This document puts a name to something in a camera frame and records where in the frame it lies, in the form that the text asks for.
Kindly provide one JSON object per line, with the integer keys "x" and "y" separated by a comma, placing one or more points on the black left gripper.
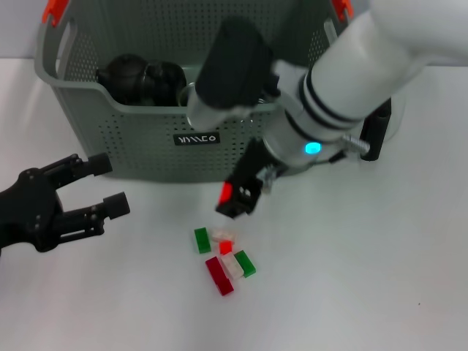
{"x": 33, "y": 212}

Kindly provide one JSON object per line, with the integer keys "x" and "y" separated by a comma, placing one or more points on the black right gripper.
{"x": 248, "y": 164}

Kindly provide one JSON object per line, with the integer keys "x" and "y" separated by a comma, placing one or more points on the orange wedge toy brick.
{"x": 226, "y": 192}

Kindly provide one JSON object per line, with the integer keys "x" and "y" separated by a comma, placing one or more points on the green toy brick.
{"x": 202, "y": 240}
{"x": 245, "y": 263}

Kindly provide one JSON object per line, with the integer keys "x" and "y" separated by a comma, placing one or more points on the dark red toy brick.
{"x": 219, "y": 276}

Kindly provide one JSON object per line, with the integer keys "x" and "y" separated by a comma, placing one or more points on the glass teacup with black holder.
{"x": 166, "y": 82}
{"x": 184, "y": 97}

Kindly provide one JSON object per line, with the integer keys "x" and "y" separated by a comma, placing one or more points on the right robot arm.
{"x": 347, "y": 80}

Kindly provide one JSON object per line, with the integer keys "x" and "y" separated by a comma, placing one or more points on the grey perforated storage basket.
{"x": 146, "y": 153}

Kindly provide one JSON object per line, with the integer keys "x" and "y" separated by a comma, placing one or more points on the white translucent toy brick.
{"x": 223, "y": 235}
{"x": 232, "y": 266}

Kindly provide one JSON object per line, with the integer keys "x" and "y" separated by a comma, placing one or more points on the small orange toy brick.
{"x": 226, "y": 247}

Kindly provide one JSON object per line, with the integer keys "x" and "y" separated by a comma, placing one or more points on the black clay teapot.
{"x": 124, "y": 78}

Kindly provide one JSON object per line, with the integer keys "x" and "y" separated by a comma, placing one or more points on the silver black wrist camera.
{"x": 234, "y": 73}

